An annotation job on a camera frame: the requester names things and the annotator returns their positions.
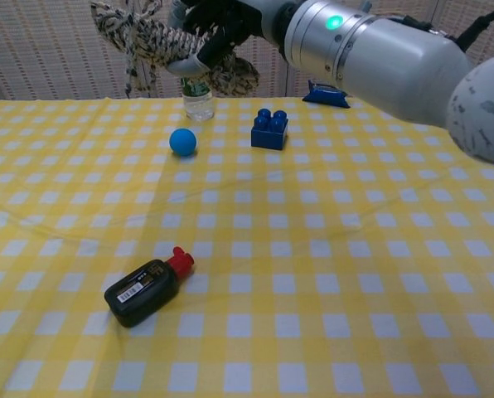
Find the speckled beige braided rope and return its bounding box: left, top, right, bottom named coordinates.
left=90, top=0, right=260, bottom=99

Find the yellow white checked tablecloth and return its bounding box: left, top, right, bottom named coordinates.
left=0, top=95, right=494, bottom=398

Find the dark blue snack packet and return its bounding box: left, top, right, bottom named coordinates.
left=302, top=80, right=351, bottom=109

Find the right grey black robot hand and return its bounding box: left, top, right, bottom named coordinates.
left=167, top=0, right=298, bottom=78

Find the black ink bottle red cap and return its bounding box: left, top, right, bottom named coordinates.
left=104, top=245, right=196, bottom=328

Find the woven bamboo folding screen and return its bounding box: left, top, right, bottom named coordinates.
left=0, top=0, right=494, bottom=100

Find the blue ball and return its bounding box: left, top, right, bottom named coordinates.
left=168, top=128, right=199, bottom=158

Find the blue building block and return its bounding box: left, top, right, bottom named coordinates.
left=250, top=108, right=289, bottom=150

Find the clear plastic water bottle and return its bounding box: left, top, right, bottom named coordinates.
left=182, top=76, right=216, bottom=121

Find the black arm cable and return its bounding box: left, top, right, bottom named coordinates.
left=400, top=2, right=494, bottom=53

